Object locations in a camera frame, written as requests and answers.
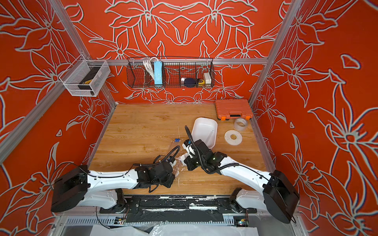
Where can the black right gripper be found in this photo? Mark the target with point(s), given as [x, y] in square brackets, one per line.
[192, 162]

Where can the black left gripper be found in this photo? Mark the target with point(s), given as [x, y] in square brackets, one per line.
[170, 178]

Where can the white wipe tissue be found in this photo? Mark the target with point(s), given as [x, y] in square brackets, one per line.
[181, 159]

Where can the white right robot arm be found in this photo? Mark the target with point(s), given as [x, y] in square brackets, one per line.
[275, 193]

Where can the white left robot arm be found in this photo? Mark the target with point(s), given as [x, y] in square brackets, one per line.
[83, 187]

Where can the white plastic tray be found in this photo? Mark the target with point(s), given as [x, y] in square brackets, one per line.
[205, 129]

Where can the white flat tape disc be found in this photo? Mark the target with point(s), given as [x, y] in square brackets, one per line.
[233, 137]

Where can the clear tape roll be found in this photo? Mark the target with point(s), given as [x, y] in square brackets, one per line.
[240, 124]

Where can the orange tool case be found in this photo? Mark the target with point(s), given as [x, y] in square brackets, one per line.
[227, 109]

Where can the dark round object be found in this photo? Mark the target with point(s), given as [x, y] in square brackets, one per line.
[190, 82]

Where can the white small box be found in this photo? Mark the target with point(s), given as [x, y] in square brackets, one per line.
[207, 78]

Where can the light blue box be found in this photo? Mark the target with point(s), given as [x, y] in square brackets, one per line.
[158, 74]

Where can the black yellow item in box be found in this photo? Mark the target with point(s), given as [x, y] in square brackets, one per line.
[84, 84]

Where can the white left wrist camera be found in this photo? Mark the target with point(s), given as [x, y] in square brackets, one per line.
[172, 161]

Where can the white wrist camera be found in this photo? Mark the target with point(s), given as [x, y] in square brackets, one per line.
[172, 161]
[189, 147]

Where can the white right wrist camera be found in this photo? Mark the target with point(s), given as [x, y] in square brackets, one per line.
[189, 147]

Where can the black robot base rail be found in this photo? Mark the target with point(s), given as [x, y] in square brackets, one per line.
[178, 209]

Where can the black wire basket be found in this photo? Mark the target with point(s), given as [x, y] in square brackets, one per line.
[140, 71]

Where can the clear acrylic wall box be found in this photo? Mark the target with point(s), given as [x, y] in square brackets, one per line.
[77, 70]

